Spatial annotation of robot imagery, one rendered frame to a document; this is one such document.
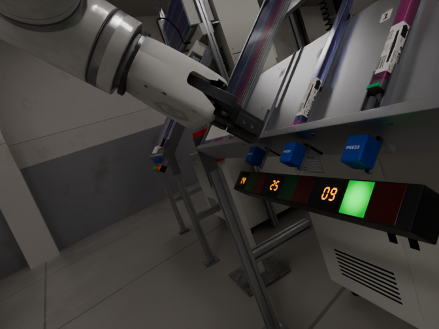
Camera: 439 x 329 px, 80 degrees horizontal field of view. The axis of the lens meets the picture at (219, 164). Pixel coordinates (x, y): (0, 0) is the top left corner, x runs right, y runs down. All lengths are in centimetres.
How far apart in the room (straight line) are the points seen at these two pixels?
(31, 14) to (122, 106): 393
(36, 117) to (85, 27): 374
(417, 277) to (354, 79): 61
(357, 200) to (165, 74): 22
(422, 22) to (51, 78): 404
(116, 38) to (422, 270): 80
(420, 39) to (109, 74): 31
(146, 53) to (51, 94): 384
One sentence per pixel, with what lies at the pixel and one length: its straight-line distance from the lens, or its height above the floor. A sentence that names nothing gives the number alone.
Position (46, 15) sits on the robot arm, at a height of 90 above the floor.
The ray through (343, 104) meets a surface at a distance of 36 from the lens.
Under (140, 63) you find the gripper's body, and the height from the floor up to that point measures 85.
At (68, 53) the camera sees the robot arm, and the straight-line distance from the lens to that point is 30.
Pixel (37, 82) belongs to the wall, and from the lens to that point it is 414.
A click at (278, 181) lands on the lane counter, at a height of 66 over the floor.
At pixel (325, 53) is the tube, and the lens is 44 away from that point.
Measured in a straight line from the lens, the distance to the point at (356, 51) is 41.
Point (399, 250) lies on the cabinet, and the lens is 85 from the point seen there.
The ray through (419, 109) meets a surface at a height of 73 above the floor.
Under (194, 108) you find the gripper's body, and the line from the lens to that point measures 27.
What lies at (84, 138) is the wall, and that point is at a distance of 399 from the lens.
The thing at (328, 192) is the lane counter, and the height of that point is 66.
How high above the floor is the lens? 77
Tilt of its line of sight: 8 degrees down
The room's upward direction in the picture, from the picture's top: 20 degrees counter-clockwise
